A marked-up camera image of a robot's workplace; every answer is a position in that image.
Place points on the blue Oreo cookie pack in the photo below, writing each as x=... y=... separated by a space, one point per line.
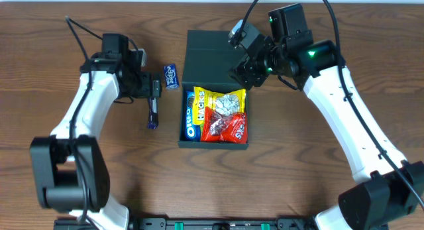
x=192 y=132

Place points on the red Hacks candy bag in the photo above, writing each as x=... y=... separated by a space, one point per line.
x=224 y=129

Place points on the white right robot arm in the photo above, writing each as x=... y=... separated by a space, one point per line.
x=388 y=186

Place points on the black gift box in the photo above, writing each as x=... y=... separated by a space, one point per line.
x=208 y=59

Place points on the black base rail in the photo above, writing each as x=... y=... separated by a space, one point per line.
x=189 y=224

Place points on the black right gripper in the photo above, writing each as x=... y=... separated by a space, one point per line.
x=247 y=73

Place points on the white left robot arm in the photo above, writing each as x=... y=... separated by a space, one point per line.
x=69 y=170

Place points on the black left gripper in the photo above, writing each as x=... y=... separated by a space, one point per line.
x=156 y=89

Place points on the blue Eclipse mint box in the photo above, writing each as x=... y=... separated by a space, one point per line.
x=171 y=77

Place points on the yellow Hacks candy bag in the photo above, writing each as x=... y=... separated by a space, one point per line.
x=223 y=103

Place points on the dark blue chocolate bar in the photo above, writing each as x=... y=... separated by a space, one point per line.
x=153 y=113

